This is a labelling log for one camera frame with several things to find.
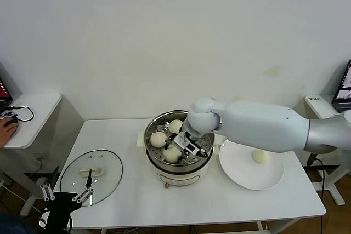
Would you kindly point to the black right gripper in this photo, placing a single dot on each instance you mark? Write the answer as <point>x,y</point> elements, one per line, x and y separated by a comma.
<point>177,137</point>

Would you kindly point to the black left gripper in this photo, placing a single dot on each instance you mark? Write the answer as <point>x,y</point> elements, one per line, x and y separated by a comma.
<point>61,206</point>

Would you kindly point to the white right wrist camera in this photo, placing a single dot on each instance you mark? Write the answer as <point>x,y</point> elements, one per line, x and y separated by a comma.
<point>187,144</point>

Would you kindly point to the white steamed baozi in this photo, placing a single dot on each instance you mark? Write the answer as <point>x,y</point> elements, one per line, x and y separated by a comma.
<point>260,158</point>
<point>158,139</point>
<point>171,155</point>
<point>175,126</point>

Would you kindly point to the dark blue clothing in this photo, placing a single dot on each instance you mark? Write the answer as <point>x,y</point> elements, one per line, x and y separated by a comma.
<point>11,227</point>

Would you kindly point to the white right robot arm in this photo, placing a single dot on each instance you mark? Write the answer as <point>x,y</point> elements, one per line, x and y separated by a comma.
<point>260,127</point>

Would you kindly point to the steel steamer basket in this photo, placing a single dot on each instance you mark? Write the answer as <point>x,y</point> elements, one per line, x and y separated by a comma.
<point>153,160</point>

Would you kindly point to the cream electric cooker base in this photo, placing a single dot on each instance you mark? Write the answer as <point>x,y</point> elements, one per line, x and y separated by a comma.
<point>181,176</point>

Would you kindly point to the white side table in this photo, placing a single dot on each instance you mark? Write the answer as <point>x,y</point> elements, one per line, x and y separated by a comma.
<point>326,108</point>
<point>41,113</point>

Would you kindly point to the black laptop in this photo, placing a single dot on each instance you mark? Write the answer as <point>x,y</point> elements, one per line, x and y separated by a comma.
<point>344,80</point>
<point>4,88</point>

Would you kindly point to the black computer mouse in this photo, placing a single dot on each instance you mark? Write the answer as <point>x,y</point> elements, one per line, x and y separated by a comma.
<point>13,121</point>

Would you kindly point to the person's bare hand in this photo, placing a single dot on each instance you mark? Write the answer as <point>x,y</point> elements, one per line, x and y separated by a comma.
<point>6,135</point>

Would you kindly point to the white box black print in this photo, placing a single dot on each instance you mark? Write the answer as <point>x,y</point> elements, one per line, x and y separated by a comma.
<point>314,99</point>

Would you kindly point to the white round plate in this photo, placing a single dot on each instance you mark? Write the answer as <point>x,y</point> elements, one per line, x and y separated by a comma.
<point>246,173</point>

